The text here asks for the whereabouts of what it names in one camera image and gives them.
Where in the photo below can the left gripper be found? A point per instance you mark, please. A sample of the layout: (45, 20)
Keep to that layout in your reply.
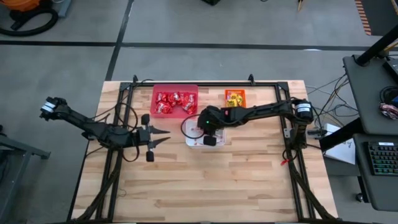
(143, 137)

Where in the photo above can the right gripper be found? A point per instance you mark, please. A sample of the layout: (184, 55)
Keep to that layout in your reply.
(213, 119)

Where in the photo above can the yellow Sour Patch candy bag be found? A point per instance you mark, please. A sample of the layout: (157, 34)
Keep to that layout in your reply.
(228, 99)
(235, 100)

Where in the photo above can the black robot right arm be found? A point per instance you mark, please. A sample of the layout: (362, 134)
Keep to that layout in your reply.
(264, 110)

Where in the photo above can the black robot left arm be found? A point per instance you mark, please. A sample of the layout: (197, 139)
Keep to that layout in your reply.
(93, 127)

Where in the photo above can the colourful candy bag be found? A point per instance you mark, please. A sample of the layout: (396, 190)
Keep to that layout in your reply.
(388, 111)

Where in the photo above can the white plastic bin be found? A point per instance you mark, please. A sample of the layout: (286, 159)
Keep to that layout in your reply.
(189, 143)

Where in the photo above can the pink plastic bin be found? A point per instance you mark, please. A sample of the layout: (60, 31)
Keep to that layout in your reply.
(174, 116)

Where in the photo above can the orange plastic basket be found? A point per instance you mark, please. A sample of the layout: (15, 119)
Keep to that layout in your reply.
(235, 91)

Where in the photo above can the red tag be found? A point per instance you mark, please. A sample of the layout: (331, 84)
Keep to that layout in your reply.
(283, 161)

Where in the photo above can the small white box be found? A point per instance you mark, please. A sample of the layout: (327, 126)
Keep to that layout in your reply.
(331, 129)

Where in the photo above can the grey metal table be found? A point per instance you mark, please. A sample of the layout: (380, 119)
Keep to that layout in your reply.
(25, 148)

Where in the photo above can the black slanting pole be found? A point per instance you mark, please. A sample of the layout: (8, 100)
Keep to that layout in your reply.
(376, 46)
(342, 133)

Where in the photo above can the white paper sheet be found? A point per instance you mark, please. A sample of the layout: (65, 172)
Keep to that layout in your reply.
(342, 152)

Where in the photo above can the black floor object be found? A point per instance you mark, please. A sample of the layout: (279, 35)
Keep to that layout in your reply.
(211, 2)

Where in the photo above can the black caster wheel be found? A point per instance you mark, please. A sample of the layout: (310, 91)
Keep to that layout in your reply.
(359, 197)

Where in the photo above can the dark grey desk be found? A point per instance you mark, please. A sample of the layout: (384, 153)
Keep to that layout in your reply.
(367, 102)
(373, 193)

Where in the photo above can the backlit black keyboard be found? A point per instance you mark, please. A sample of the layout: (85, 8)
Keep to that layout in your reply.
(384, 158)

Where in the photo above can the orange shop vacuum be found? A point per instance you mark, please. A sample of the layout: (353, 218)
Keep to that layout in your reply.
(18, 4)

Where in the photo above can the black orange-striped floor mat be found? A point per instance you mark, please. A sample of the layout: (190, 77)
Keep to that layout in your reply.
(379, 15)

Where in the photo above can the black aluminium table frame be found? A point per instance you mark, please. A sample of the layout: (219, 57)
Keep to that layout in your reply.
(217, 84)

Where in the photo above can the black frame clamp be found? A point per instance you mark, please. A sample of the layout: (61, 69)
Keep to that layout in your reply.
(251, 79)
(135, 79)

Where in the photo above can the silver metal bracket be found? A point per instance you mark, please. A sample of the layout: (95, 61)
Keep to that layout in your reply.
(287, 132)

